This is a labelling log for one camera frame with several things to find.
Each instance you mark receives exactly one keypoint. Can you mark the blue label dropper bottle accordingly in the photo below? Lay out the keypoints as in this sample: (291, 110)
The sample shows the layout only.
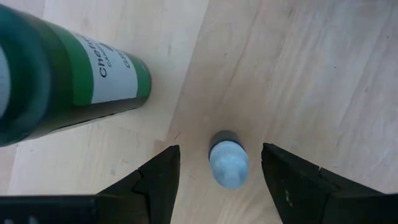
(229, 165)

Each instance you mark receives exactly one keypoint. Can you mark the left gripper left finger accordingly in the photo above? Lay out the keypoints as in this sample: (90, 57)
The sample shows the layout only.
(155, 193)

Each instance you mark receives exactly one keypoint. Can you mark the tall green food colouring bottle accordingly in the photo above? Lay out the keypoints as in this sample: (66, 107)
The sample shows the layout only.
(62, 77)

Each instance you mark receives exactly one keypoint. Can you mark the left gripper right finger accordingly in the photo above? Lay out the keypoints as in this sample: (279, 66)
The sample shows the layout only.
(298, 193)

